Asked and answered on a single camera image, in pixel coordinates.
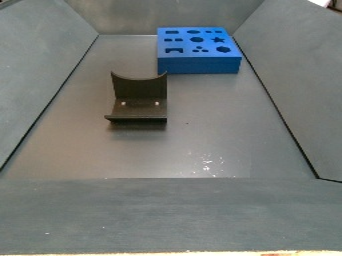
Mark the blue foam shape-sorter board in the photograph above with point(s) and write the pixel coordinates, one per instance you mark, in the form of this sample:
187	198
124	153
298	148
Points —
196	50

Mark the black curved cradle stand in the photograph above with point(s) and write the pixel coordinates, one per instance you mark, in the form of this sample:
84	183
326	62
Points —
140	99

